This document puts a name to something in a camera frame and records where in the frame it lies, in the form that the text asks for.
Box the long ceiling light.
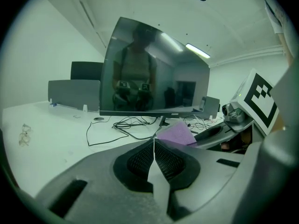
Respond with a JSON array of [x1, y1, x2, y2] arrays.
[[185, 43, 210, 59]]

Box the small black monitor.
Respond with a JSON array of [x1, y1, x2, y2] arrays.
[[70, 61, 104, 81]]

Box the clear-frame eyeglasses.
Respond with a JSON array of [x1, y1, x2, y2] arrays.
[[18, 123, 33, 147]]

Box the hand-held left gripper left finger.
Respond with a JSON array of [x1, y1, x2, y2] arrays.
[[35, 139, 174, 224]]

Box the person's right hand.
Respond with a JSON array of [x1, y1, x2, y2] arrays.
[[221, 126, 255, 153]]

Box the person's right forearm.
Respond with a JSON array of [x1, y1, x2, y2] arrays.
[[272, 30, 296, 133]]

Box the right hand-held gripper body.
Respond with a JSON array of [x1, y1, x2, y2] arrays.
[[224, 68, 280, 137]]

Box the purple cloth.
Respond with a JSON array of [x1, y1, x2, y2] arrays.
[[156, 121, 197, 147]]

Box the grey desk divider panel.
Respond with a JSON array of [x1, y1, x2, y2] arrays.
[[48, 79, 101, 113]]

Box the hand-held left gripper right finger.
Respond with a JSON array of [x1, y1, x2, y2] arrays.
[[154, 139, 246, 222]]

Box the large black monitor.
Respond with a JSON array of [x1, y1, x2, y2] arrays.
[[99, 16, 211, 128]]

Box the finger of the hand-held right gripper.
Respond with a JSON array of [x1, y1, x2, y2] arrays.
[[186, 122, 235, 150]]

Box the grey laptop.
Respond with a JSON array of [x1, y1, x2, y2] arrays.
[[198, 96, 221, 120]]

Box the black cable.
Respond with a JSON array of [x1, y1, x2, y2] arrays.
[[182, 114, 225, 135], [85, 115, 162, 147], [112, 116, 162, 132]]

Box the white printed t-shirt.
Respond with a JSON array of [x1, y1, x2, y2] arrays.
[[263, 0, 296, 58]]

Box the grey gripper camera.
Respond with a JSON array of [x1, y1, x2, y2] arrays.
[[221, 103, 247, 126]]

